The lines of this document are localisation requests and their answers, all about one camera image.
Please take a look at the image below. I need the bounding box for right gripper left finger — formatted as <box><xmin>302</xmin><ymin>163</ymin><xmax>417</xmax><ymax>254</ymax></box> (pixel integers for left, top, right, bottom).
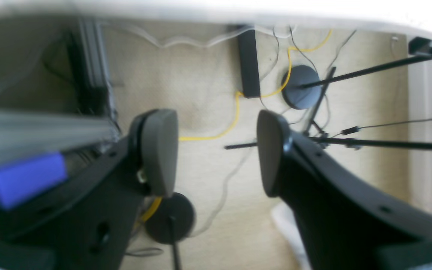
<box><xmin>0</xmin><ymin>109</ymin><xmax>178</xmax><ymax>270</ymax></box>

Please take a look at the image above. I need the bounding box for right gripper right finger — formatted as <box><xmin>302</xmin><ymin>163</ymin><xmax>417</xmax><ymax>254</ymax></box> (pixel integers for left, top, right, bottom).
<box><xmin>256</xmin><ymin>110</ymin><xmax>432</xmax><ymax>270</ymax></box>

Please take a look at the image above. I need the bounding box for purple block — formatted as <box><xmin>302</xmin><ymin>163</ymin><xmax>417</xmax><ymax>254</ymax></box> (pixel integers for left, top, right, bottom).
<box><xmin>0</xmin><ymin>152</ymin><xmax>68</xmax><ymax>211</ymax></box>

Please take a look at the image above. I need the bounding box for round black stand base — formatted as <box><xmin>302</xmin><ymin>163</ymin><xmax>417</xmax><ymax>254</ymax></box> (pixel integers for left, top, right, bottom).
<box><xmin>282</xmin><ymin>65</ymin><xmax>322</xmax><ymax>110</ymax></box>

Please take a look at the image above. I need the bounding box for black table leg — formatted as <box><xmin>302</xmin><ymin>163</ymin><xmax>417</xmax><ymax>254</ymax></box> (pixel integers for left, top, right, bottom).
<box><xmin>237</xmin><ymin>25</ymin><xmax>261</xmax><ymax>99</ymax></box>

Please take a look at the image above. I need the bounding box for black tripod stand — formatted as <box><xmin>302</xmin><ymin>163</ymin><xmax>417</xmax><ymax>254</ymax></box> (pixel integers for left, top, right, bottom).
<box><xmin>224</xmin><ymin>37</ymin><xmax>432</xmax><ymax>162</ymax></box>

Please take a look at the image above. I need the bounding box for yellow cable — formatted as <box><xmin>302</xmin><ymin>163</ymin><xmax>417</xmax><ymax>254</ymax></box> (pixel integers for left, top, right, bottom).
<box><xmin>133</xmin><ymin>29</ymin><xmax>333</xmax><ymax>229</ymax></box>

